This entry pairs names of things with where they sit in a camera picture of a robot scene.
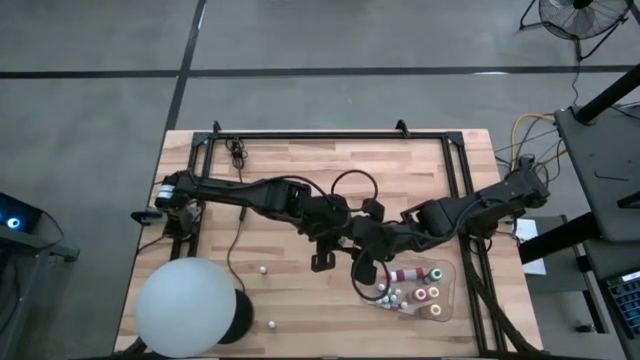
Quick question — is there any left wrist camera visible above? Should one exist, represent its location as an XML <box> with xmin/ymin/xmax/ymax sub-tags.
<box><xmin>310</xmin><ymin>251</ymin><xmax>337</xmax><ymax>273</ymax></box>

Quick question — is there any grey equipment cart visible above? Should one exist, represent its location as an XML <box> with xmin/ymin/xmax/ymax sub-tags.
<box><xmin>0</xmin><ymin>209</ymin><xmax>81</xmax><ymax>360</ymax></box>

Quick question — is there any black side table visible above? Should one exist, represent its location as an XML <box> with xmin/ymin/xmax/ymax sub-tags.
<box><xmin>517</xmin><ymin>105</ymin><xmax>640</xmax><ymax>281</ymax></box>

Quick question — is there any white paper sheet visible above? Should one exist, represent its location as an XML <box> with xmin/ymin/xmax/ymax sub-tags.
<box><xmin>512</xmin><ymin>218</ymin><xmax>549</xmax><ymax>277</ymax></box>

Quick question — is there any clear plastic bin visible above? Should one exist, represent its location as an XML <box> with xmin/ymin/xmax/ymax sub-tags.
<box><xmin>359</xmin><ymin>252</ymin><xmax>457</xmax><ymax>324</ymax></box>

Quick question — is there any backlit keyboard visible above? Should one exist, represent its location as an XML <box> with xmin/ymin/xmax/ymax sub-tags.
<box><xmin>604</xmin><ymin>272</ymin><xmax>640</xmax><ymax>341</ymax></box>

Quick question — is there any black lamp base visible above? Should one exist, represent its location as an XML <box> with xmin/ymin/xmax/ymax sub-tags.
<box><xmin>217</xmin><ymin>288</ymin><xmax>255</xmax><ymax>345</ymax></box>

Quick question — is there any black stand pole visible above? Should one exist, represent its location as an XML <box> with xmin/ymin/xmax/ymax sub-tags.
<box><xmin>574</xmin><ymin>64</ymin><xmax>640</xmax><ymax>126</ymax></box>

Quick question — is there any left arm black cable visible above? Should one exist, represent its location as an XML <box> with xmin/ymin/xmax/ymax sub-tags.
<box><xmin>239</xmin><ymin>168</ymin><xmax>380</xmax><ymax>214</ymax></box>

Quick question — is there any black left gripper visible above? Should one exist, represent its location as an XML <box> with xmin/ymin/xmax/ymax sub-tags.
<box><xmin>302</xmin><ymin>195</ymin><xmax>374</xmax><ymax>255</ymax></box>

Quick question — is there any black floor fan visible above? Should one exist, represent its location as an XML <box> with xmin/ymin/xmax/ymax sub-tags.
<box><xmin>518</xmin><ymin>0</ymin><xmax>632</xmax><ymax>64</ymax></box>

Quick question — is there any computer with blue light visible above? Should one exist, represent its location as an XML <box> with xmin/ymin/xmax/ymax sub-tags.
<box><xmin>0</xmin><ymin>192</ymin><xmax>44</xmax><ymax>234</ymax></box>

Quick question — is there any black table cable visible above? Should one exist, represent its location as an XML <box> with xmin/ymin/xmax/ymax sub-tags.
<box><xmin>224</xmin><ymin>137</ymin><xmax>251</xmax><ymax>294</ymax></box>

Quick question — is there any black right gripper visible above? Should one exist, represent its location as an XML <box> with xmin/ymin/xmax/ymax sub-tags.
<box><xmin>344</xmin><ymin>198</ymin><xmax>419</xmax><ymax>262</ymax></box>

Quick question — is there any white globe lamp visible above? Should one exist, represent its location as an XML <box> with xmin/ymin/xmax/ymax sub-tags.
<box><xmin>133</xmin><ymin>256</ymin><xmax>238</xmax><ymax>359</ymax></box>

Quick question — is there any yellow cable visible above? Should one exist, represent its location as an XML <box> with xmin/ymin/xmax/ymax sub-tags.
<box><xmin>510</xmin><ymin>113</ymin><xmax>556</xmax><ymax>171</ymax></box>

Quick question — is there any black aluminium table frame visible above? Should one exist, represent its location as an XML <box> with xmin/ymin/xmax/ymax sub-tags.
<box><xmin>169</xmin><ymin>119</ymin><xmax>506</xmax><ymax>354</ymax></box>

